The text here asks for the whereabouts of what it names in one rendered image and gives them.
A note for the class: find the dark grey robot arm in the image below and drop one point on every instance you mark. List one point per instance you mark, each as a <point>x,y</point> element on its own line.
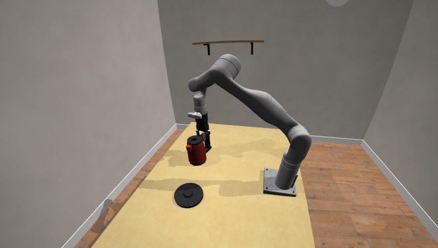
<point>223,73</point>

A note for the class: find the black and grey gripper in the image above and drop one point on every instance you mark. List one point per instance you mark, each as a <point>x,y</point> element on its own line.
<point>201,116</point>

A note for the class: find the black round disc with center stud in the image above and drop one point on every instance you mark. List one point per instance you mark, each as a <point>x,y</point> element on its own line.
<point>188,195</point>

